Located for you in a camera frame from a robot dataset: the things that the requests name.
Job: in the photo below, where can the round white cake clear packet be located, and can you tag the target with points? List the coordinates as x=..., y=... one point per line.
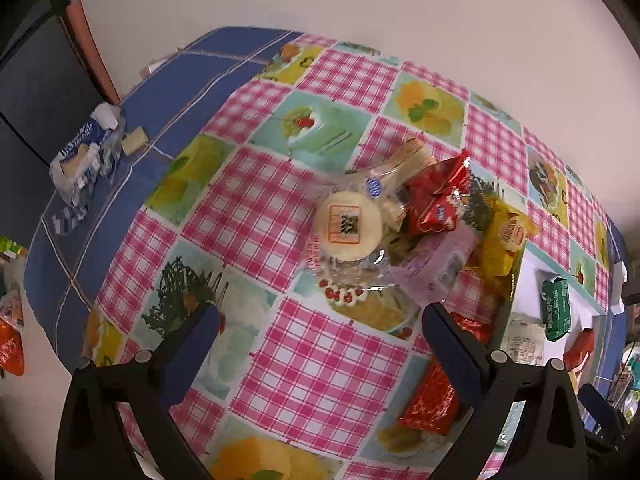
x=347, y=225

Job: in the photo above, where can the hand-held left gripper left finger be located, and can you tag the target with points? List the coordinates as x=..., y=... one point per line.
x=195, y=347

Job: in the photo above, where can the white printed bag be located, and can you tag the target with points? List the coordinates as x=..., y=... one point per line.
x=11, y=305

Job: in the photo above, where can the white box with teal rim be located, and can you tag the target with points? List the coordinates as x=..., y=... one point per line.
x=527, y=295

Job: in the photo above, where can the small beige block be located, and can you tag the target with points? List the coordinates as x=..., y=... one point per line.
x=134, y=141

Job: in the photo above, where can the green foil packet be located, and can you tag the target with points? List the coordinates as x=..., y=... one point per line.
x=12, y=249

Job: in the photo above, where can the yellow cake packet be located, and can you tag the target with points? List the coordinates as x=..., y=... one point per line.
x=502, y=240

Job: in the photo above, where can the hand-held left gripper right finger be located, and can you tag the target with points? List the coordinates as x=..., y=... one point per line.
x=452, y=355

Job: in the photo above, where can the dark furniture panel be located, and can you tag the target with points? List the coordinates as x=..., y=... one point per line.
x=40, y=85

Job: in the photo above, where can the red packet with green edges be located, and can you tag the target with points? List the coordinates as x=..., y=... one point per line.
x=580, y=352

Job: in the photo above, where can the red snack packet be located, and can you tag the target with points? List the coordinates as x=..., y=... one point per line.
x=435, y=195

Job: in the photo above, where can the white snack packet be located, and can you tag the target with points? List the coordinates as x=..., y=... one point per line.
x=522, y=342

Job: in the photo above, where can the pink checkered printed tablecloth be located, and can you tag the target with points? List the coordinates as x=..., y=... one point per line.
x=310, y=360

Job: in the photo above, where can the dark green snack packet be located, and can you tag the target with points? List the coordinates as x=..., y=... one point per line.
x=556, y=310

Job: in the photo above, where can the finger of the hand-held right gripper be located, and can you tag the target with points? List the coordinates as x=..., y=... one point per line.
x=600, y=410

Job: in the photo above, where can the salmon coloured board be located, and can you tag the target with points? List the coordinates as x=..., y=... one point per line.
x=92, y=55

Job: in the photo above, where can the crumpled blue white wrapper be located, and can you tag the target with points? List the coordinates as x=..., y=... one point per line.
x=80, y=160

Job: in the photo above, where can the orange-red patterned packet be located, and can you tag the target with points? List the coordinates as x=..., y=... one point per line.
x=430, y=405

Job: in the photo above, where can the white power strip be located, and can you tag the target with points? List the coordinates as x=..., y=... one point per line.
x=620, y=285

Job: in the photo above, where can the pink snack packet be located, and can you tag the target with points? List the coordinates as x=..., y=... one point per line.
x=430, y=265

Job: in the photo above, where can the orange plastic bag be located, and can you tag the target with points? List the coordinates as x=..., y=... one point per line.
x=11, y=350

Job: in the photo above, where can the clear beige biscuit packet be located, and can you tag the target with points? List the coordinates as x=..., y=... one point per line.
x=400, y=160

